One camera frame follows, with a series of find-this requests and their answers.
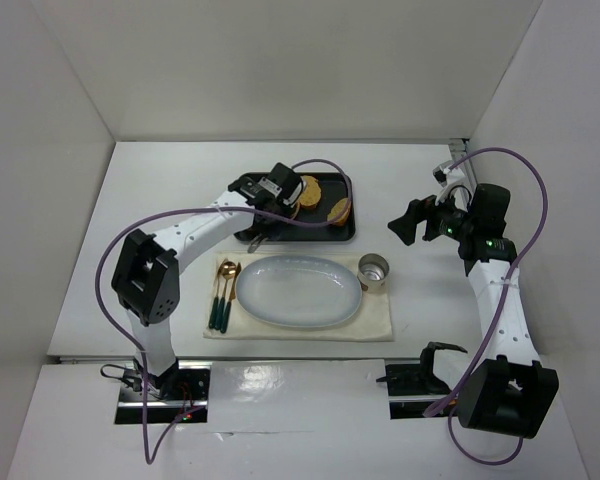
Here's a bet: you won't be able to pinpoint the metal tongs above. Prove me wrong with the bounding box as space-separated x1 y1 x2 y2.
247 234 268 254

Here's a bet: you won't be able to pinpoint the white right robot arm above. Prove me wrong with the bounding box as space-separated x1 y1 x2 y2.
388 184 559 439

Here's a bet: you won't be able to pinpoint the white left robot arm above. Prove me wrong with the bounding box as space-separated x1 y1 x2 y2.
111 163 306 397

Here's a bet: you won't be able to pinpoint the large bread slice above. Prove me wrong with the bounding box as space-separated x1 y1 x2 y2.
298 175 322 210

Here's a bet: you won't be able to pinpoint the small bread slice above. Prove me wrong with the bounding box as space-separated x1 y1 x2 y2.
327 197 352 227

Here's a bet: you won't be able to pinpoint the steel cup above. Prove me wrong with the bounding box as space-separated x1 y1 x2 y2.
357 253 390 293

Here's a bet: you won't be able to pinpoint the oval light blue plate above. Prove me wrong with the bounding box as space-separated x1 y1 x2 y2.
236 255 362 329

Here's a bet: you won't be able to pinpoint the black baking tray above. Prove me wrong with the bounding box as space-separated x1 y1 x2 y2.
234 172 356 243

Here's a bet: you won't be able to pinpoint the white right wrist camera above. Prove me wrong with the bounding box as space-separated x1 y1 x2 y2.
432 161 471 204

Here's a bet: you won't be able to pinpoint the gold spoon green handle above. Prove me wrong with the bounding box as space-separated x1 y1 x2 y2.
208 260 237 330

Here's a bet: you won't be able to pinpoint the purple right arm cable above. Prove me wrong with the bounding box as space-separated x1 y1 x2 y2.
422 145 551 466

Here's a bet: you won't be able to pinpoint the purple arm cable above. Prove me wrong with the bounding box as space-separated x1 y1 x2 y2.
94 158 356 465
422 145 551 466

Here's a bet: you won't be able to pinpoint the gold knife green handle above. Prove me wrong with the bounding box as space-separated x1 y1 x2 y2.
220 263 242 334

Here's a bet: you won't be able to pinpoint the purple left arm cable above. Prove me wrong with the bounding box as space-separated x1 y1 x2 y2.
94 158 356 465

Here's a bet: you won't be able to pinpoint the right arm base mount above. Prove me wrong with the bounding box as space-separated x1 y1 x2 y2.
375 342 468 420

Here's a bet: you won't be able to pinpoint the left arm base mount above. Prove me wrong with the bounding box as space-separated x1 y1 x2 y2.
100 362 211 425

